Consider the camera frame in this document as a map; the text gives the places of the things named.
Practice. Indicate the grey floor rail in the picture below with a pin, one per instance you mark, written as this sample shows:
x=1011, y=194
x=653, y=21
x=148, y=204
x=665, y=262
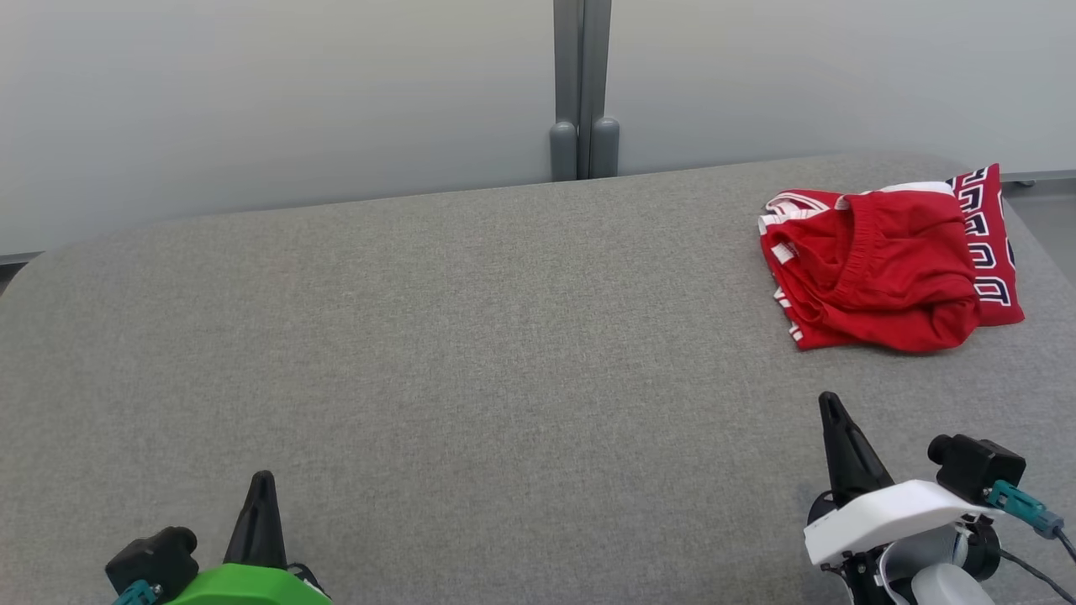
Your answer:
x=1042, y=177

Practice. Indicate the red Bulls basketball jersey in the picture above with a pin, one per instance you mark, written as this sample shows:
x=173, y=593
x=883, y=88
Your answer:
x=1004, y=314

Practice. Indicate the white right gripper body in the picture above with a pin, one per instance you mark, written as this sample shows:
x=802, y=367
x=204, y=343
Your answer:
x=899, y=517

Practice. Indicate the red basketball shorts white band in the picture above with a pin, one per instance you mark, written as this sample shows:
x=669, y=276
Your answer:
x=883, y=277

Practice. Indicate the grey double partition post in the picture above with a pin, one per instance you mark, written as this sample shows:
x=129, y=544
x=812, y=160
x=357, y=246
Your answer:
x=584, y=84

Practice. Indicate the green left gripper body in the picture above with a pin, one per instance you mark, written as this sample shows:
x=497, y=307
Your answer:
x=252, y=588

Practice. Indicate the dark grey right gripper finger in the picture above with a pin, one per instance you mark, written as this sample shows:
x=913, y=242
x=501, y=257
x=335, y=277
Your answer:
x=834, y=462
x=862, y=462

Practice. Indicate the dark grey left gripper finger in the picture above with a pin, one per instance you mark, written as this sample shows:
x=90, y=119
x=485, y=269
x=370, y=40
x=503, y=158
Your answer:
x=273, y=538
x=246, y=538

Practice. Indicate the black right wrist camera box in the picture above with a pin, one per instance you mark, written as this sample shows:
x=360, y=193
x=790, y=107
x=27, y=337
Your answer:
x=979, y=466

